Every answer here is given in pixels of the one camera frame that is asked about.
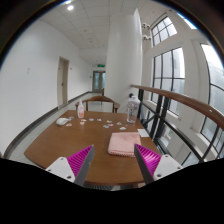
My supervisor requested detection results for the black railing wooden handrail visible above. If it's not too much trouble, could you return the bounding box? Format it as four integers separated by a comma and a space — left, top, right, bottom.
128, 84, 224, 164

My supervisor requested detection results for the wooden chair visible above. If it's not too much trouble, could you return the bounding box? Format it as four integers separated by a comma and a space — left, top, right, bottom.
74, 95, 121, 114

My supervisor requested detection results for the glass double door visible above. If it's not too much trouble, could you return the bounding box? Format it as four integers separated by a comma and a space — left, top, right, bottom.
92, 70, 106, 94

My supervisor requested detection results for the small upper window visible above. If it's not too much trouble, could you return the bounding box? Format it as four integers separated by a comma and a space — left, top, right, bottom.
150, 15, 178, 47

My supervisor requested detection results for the tall black-framed window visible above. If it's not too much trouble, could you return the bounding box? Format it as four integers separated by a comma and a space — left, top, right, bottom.
151, 47, 186, 116

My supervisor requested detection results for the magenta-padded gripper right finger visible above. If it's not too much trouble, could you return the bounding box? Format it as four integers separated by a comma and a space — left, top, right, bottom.
133, 143, 184, 185

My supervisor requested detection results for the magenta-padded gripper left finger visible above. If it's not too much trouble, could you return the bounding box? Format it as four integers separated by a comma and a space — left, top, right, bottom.
45, 144, 96, 188

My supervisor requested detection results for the clear plastic shaker bottle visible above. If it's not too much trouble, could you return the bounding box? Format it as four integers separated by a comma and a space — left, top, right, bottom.
126, 94, 141, 125

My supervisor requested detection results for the white paper sheet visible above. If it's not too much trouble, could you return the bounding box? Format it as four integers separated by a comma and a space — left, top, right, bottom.
136, 128, 151, 138

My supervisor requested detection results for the beige door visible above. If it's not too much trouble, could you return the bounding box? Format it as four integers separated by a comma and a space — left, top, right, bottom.
56, 56, 70, 108

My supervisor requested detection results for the pink towel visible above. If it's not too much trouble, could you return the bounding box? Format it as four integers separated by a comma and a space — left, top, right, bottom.
107, 131, 142, 158

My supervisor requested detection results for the white computer mouse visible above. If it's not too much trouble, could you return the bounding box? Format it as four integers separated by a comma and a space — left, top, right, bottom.
55, 117, 69, 127

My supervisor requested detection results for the large black-framed window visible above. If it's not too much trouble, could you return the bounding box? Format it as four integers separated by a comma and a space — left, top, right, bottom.
199, 43, 224, 151

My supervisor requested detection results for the white squeeze bottle orange label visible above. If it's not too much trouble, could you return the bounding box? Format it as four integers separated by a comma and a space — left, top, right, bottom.
76, 99, 85, 119

